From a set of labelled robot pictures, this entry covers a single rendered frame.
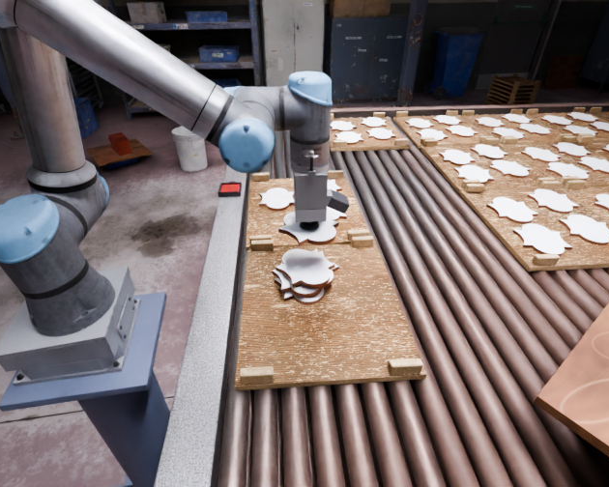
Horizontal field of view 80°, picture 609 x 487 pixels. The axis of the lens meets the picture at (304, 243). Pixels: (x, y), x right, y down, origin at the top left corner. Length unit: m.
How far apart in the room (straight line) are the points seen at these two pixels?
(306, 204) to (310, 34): 4.92
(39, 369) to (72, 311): 0.15
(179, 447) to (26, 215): 0.45
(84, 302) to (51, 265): 0.10
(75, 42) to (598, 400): 0.83
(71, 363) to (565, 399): 0.85
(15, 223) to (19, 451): 1.38
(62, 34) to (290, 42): 5.04
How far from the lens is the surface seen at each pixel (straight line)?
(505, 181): 1.50
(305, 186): 0.70
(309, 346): 0.74
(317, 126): 0.66
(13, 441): 2.05
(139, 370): 0.86
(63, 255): 0.76
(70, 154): 0.80
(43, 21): 0.57
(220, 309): 0.85
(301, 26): 5.54
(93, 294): 0.81
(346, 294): 0.84
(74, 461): 1.87
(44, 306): 0.81
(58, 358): 0.86
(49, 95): 0.76
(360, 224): 1.08
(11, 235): 0.73
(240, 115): 0.54
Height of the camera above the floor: 1.52
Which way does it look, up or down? 36 degrees down
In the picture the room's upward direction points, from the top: straight up
